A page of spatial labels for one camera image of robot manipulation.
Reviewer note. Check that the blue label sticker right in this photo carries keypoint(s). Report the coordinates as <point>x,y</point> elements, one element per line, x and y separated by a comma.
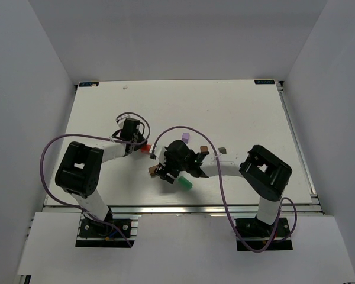
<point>264,82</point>

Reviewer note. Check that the purple wood cube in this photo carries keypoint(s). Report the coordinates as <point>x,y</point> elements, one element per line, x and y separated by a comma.
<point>185,138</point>

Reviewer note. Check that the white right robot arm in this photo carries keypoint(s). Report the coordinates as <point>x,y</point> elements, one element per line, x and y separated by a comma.
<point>267,174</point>

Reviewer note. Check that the brown rectangular wood block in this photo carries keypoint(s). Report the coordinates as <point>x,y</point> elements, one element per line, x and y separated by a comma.
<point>153,170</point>

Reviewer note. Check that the olive grey wood block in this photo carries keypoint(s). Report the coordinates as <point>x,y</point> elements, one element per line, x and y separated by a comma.
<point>222,150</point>

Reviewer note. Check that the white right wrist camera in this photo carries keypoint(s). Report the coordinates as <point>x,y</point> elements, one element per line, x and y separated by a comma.
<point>158,154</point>

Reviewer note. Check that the green wood cylinder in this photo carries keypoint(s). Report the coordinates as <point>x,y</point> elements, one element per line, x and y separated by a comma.
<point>184,183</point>

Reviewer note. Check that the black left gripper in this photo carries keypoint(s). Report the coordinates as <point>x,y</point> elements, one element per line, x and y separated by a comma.
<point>138,141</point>

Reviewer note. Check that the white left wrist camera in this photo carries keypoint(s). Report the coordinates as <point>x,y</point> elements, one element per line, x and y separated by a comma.
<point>121,120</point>

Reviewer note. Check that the aluminium table frame rail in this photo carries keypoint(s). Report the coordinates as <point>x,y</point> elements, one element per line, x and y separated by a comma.
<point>235,114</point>

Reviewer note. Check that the blue label sticker left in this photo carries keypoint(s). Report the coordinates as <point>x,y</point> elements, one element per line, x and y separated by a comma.
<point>88,84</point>

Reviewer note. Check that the blue label sticker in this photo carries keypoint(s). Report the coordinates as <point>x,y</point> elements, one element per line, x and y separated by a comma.
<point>264,82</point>
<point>88,84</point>

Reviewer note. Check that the red wood block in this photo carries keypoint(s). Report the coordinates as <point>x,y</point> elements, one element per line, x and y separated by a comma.
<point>146,148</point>

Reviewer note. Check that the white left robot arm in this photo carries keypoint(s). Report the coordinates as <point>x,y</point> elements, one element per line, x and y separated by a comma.
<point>79,171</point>

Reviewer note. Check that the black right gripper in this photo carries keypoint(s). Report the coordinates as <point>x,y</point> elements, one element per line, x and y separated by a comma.
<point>165,170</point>

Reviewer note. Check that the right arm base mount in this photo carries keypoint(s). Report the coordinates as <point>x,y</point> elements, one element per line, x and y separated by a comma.
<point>256,235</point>

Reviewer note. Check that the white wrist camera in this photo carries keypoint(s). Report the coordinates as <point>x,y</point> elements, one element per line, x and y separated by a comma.
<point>158,154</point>
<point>121,120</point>

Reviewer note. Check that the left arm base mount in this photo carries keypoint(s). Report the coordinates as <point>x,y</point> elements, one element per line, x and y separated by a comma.
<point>92,234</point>

